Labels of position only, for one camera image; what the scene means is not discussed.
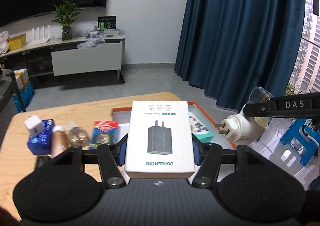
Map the white wifi router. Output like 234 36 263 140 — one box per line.
28 25 50 46

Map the red blue playing card box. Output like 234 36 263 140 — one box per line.
89 121 118 149

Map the teal white small carton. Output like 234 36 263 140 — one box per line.
189 111 213 143

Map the white plastic bag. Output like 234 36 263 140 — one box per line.
0 31 9 55

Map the clear glass perfume bottle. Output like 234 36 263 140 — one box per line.
68 121 89 149

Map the white UGREEN charger box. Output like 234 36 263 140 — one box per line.
124 101 195 179

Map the blue tissue pack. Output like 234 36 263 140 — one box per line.
27 119 55 155

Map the rose gold cosmetic tube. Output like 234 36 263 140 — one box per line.
51 125 68 158

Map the yellow cardboard box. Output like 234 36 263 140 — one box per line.
9 34 27 51

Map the orange rimmed storage box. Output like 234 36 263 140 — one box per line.
111 101 236 149

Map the white cube power adapter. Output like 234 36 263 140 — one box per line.
24 115 45 137

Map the blue plastic stool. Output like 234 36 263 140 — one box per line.
280 118 319 166

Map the dark blue curtain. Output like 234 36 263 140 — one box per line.
174 0 305 110

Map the white plug-in mosquito repeller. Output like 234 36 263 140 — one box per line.
215 86 273 145

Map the black green product box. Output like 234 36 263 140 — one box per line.
97 16 117 31

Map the white tv console cabinet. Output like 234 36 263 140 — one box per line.
1 35 125 83

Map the blue plastic bag on floor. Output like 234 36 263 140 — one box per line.
12 81 35 112

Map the potted green bamboo plant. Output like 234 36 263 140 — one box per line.
53 0 86 41

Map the black glass side table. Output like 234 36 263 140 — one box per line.
1 69 26 142

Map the cardboard parcel on floor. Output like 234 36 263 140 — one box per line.
14 68 29 90

